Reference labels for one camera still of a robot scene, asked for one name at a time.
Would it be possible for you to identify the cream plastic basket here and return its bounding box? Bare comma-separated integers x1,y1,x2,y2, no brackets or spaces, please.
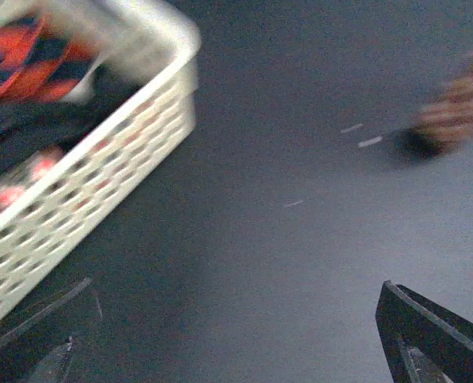
0,1,200,321

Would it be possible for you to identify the red black striped tie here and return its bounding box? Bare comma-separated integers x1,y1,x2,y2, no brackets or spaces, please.
0,13,95,103

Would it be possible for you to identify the brown floral tie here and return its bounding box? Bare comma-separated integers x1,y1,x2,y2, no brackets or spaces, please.
396,51,473,161

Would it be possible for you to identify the pink floral black tie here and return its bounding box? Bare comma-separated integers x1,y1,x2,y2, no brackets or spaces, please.
0,146,64,213

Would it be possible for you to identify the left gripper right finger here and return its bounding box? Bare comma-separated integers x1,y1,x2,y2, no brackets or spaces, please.
375,281,473,382

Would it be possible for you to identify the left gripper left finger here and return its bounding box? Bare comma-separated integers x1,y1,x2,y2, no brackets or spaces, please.
0,278,101,382

